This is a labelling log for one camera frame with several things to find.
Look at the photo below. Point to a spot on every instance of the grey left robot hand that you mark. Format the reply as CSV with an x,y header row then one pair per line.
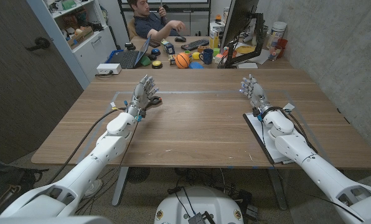
x,y
141,95

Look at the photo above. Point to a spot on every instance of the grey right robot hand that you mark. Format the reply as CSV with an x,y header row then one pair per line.
x,y
256,91

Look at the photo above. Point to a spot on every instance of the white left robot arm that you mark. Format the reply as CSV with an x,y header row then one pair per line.
x,y
89,161

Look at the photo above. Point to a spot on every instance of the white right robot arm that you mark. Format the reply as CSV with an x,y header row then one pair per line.
x,y
316,168

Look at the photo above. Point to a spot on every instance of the small black tape dispenser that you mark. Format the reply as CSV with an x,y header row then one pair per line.
x,y
156,100

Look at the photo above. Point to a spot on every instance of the flat white box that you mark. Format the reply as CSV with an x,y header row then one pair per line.
x,y
247,65

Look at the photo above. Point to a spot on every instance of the green push button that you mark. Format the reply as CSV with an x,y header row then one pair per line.
x,y
145,61

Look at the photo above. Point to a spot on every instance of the yellow push button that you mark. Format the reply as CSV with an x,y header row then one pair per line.
x,y
157,64

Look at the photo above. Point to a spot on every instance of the open dark laptop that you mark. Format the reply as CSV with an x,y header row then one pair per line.
x,y
131,57

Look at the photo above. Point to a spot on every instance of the black push button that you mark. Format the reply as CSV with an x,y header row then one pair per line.
x,y
152,57

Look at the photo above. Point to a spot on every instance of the white power strip box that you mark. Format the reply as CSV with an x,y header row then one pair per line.
x,y
109,68

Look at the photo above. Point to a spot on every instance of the blue push button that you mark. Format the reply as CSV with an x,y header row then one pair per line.
x,y
155,51

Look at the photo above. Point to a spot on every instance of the red cup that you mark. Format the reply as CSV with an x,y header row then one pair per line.
x,y
282,46

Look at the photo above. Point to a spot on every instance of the orange mini basketball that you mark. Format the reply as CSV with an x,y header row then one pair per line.
x,y
182,60

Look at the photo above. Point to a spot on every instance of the blue toy box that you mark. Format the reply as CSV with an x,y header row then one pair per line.
x,y
167,47

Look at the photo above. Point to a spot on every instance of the dark blue mug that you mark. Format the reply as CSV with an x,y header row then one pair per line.
x,y
208,56

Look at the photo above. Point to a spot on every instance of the flat blue plastic piece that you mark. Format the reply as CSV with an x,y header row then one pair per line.
x,y
196,65

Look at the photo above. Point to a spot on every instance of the green cup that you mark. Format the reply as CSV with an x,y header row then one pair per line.
x,y
188,53

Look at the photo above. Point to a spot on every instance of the white canister with lid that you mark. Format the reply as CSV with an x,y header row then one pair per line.
x,y
277,32

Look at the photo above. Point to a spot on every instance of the tan chair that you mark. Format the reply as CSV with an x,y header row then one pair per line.
x,y
131,28

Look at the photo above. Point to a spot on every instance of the yellow cup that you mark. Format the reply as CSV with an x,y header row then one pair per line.
x,y
196,55

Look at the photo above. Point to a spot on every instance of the black computer mouse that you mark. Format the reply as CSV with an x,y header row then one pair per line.
x,y
180,39

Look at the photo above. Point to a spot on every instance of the yellow and white carton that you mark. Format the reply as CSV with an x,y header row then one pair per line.
x,y
214,37

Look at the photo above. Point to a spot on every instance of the white shelf cabinet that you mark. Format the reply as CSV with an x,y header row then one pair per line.
x,y
89,46

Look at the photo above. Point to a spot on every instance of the seated man in dark shirt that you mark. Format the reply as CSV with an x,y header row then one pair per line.
x,y
151,23

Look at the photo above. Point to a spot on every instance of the black keyboard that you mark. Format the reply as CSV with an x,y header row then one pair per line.
x,y
195,44

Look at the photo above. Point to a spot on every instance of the black computer monitor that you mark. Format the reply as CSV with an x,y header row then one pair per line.
x,y
240,18

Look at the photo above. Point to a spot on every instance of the black and white marker pen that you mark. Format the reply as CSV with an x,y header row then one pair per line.
x,y
286,162

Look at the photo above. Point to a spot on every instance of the cardboard box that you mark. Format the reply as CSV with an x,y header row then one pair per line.
x,y
79,36

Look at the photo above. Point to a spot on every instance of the grey metal table leg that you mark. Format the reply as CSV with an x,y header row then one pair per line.
x,y
120,186
278,189

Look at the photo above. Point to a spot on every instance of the white robot torso base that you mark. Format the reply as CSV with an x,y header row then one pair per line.
x,y
199,205

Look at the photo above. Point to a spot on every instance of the black backpack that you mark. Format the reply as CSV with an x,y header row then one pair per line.
x,y
8,183

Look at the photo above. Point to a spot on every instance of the small whiteboard with black frame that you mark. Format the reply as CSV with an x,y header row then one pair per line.
x,y
254,123

